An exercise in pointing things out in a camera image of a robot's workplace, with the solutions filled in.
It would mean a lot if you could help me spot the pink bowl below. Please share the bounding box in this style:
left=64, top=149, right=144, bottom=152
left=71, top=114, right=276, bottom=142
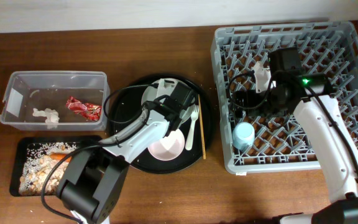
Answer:
left=148, top=129, right=185, bottom=161

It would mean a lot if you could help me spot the light blue cup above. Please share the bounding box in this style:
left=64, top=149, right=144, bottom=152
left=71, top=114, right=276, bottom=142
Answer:
left=232, top=122, right=255, bottom=151

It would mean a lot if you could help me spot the red snack wrapper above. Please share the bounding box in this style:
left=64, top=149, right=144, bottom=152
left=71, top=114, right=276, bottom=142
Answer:
left=66, top=96, right=102, bottom=121

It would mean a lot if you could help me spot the white tissue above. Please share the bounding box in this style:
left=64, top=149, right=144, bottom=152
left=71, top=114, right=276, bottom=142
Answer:
left=32, top=108, right=60, bottom=129

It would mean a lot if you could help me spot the orange carrot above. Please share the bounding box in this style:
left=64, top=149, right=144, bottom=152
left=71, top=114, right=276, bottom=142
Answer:
left=49, top=153, right=66, bottom=161

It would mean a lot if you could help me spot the food scraps and rice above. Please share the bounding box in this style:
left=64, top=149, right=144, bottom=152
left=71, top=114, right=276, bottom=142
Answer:
left=19, top=142, right=78, bottom=196

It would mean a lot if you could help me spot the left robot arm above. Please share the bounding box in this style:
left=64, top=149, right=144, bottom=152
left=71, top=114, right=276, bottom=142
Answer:
left=56, top=100, right=191, bottom=223

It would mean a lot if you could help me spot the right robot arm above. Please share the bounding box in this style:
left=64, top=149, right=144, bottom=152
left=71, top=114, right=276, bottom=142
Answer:
left=231, top=70, right=358, bottom=223

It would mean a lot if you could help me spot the grey dishwasher rack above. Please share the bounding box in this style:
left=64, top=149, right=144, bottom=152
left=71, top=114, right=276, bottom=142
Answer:
left=211, top=22, right=358, bottom=175

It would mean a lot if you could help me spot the white plastic fork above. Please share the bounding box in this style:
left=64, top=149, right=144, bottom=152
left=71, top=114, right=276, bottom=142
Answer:
left=185, top=105, right=200, bottom=151

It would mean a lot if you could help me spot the wooden chopstick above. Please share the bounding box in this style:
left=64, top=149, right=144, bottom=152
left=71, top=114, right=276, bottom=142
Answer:
left=198, top=94, right=206, bottom=160

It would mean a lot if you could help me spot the grey plate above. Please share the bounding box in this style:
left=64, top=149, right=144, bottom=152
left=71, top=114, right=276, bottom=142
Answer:
left=141, top=78, right=195, bottom=126

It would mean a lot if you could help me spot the round black serving tray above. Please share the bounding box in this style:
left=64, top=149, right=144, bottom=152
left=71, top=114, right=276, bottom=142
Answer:
left=109, top=73, right=216, bottom=174

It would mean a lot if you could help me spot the clear plastic bin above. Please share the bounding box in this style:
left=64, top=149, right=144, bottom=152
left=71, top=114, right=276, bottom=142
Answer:
left=0, top=71, right=110, bottom=131

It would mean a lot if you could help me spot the black rectangular tray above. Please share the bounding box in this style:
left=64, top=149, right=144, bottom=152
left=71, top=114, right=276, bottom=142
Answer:
left=9, top=135, right=102, bottom=197

